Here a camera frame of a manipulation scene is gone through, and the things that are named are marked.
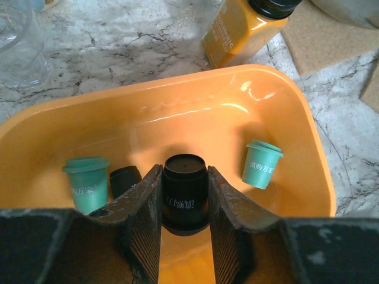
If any small brown cardboard piece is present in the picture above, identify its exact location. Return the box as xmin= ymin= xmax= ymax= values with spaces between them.
xmin=282 ymin=1 xmax=378 ymax=76

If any brown cardboard sheet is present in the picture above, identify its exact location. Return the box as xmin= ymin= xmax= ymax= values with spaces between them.
xmin=359 ymin=54 xmax=378 ymax=113

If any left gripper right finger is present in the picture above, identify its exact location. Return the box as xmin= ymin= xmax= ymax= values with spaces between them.
xmin=208 ymin=166 xmax=378 ymax=283

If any steel pot with glass lid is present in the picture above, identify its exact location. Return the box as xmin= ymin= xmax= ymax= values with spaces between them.
xmin=312 ymin=0 xmax=379 ymax=30

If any teal coffee capsule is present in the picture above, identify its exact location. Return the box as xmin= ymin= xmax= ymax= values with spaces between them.
xmin=242 ymin=140 xmax=284 ymax=190
xmin=62 ymin=157 xmax=110 ymax=215

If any clear plastic cup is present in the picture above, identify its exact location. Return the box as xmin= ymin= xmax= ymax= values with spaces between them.
xmin=1 ymin=1 xmax=50 ymax=89

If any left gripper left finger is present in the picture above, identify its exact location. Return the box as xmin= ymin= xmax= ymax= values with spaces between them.
xmin=1 ymin=164 xmax=162 ymax=283

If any yellow spice bottle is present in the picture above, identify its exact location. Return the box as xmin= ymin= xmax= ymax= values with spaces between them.
xmin=201 ymin=0 xmax=301 ymax=69

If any orange plastic storage basket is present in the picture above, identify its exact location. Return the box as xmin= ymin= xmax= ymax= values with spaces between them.
xmin=1 ymin=64 xmax=336 ymax=283

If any black coffee capsule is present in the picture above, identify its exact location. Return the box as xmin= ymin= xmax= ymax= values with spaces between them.
xmin=110 ymin=166 xmax=142 ymax=199
xmin=162 ymin=154 xmax=209 ymax=236

